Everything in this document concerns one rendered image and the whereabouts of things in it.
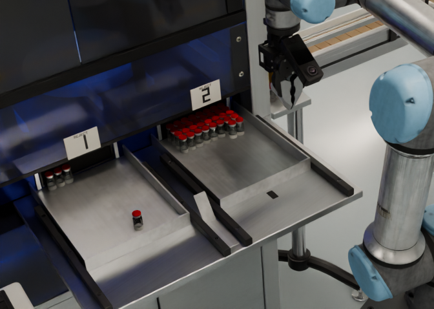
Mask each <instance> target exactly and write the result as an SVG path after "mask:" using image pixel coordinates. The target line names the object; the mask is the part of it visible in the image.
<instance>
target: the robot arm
mask: <svg viewBox="0 0 434 309"><path fill-rule="evenodd" d="M352 4H358V5H360V6H361V7H362V8H363V9H365V10H366V11H368V12H369V13H370V14H371V15H373V16H374V17H375V18H377V19H378V20H379V21H380V22H382V23H383V24H385V25H386V26H387V27H388V28H390V29H391V30H392V31H394V33H396V34H397V35H399V36H400V37H401V38H402V39H404V40H405V41H407V42H408V43H409V44H410V45H411V46H413V47H414V48H415V49H417V50H418V51H419V52H421V53H422V54H423V55H425V56H426V57H427V58H425V59H422V60H418V61H415V62H413V63H405V64H401V65H398V66H396V67H395V68H393V69H391V70H388V71H386V72H384V73H382V74H381V75H380V76H379V77H378V78H377V79H376V80H375V82H374V84H373V86H372V88H371V91H370V94H369V110H370V111H371V112H372V115H371V121H372V123H373V125H374V128H375V129H376V131H377V133H378V134H379V135H380V136H381V137H382V139H383V141H385V143H386V144H387V145H386V152H385V157H384V165H383V169H382V176H381V181H380V189H379V193H378V200H377V208H376V213H375V220H374V221H373V222H372V223H371V224H370V225H369V226H368V227H367V228H366V230H365V232H364V238H363V242H362V243H361V244H359V245H354V247H352V248H351V249H350V250H349V251H348V261H349V265H350V268H351V271H352V273H353V275H354V277H355V279H356V281H357V283H358V285H359V287H360V288H361V289H362V291H363V292H364V293H365V294H366V295H367V296H368V297H369V298H370V299H372V300H374V301H383V300H385V299H389V298H390V299H392V298H393V297H394V296H396V295H398V294H400V293H403V292H405V300H406V304H407V306H408V308H409V309H434V204H430V205H428V206H426V202H427V199H428V193H429V188H430V185H431V179H432V176H433V170H434V9H433V8H432V7H430V6H429V5H427V4H426V3H425V2H423V1H421V0H265V18H263V23H264V25H266V26H267V36H268V40H265V41H264V43H262V44H259V45H258V55H259V66H261V67H262V68H264V69H265V70H266V71H267V72H269V73H271V72H273V75H272V76H271V81H272V83H271V89H272V91H273V92H274V93H275V94H276V95H277V96H278V97H279V99H280V101H281V102H282V105H283V106H284V107H285V108H286V109H288V110H289V111H290V110H291V109H293V108H294V106H295V104H296V102H297V101H298V99H299V97H300V95H301V93H302V90H303V88H304V87H307V86H310V85H312V84H314V83H317V82H319V81H320V80H321V79H322V77H323V75H324V73H323V71H322V69H321V68H320V67H319V65H318V63H317V62H316V60H315V58H314V57H313V55H312V54H311V52H310V51H309V49H308V48H307V46H306V44H305V43H304V41H303V40H302V38H301V37H300V35H299V34H295V35H293V34H294V33H296V32H298V31H299V30H300V22H301V19H303V20H304V21H306V22H308V23H311V24H319V23H322V22H324V21H325V20H326V19H327V18H328V17H330V16H331V14H332V13H333V11H334V9H337V8H341V7H344V6H348V5H352ZM266 44H267V45H266ZM260 52H261V53H263V62H261V54H260Z"/></svg>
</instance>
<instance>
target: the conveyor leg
mask: <svg viewBox="0 0 434 309"><path fill-rule="evenodd" d="M287 133H288V134H290V135H291V136H292V137H293V138H295V139H296V140H298V141H299V142H300V143H301V144H304V124H303V108H301V109H298V110H296V111H294V112H291V113H289V114H287ZM291 245H292V254H293V256H294V257H297V258H301V257H304V256H305V255H306V230H305V226H302V227H301V228H298V229H296V230H294V231H292V232H291Z"/></svg>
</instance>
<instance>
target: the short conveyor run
mask: <svg viewBox="0 0 434 309"><path fill-rule="evenodd" d="M295 34H299V35H300V37H301V38H302V40H303V41H304V43H305V44H306V46H307V48H308V49H309V51H310V52H311V54H312V55H313V57H314V58H315V60H316V62H317V63H318V65H319V67H320V68H321V69H322V71H323V73H324V75H323V77H322V79H321V80H323V79H326V78H328V77H330V76H333V75H335V74H338V73H340V72H343V71H345V70H347V69H350V68H352V67H355V66H357V65H359V64H362V63H365V62H367V61H369V60H372V59H374V58H377V57H379V56H382V55H384V54H387V53H388V52H391V51H394V50H396V49H398V48H401V47H404V46H406V45H408V44H409V43H408V42H407V41H405V40H404V39H402V38H401V37H400V36H399V35H397V34H396V33H394V31H392V30H391V29H390V28H388V27H387V26H386V25H385V24H383V23H382V22H380V21H379V20H378V19H377V18H375V17H374V16H373V15H371V14H370V13H369V12H368V11H366V10H365V9H363V8H362V7H361V8H359V9H358V10H354V11H352V12H349V13H346V14H344V15H341V16H338V17H336V18H333V19H330V20H328V21H325V22H323V23H320V24H317V25H315V26H312V27H309V28H306V29H304V30H301V31H299V32H296V33H294V34H293V35H295Z"/></svg>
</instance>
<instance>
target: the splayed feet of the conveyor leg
mask: <svg viewBox="0 0 434 309"><path fill-rule="evenodd" d="M278 261H283V262H288V265H289V267H290V268H291V269H292V270H295V271H304V270H306V269H308V268H313V269H316V270H318V271H320V272H323V273H326V274H328V275H330V276H332V277H333V278H335V279H337V280H338V281H340V282H342V283H344V284H346V285H348V286H350V287H352V288H353V289H354V290H353V291H352V294H351V296H352V298H353V299H354V300H355V301H358V302H364V301H366V300H368V299H369V297H368V296H367V295H366V294H365V293H364V292H363V291H362V289H361V288H360V287H359V285H358V283H357V281H356V279H355V277H354V275H353V274H351V273H349V272H347V271H345V270H343V269H342V268H340V267H338V266H336V265H334V264H332V263H330V262H328V261H325V260H323V259H321V258H318V257H315V256H312V255H311V252H310V251H309V250H308V249H307V248H306V255H305V256H304V257H301V258H297V257H294V256H293V254H292V248H291V249H290V250H278Z"/></svg>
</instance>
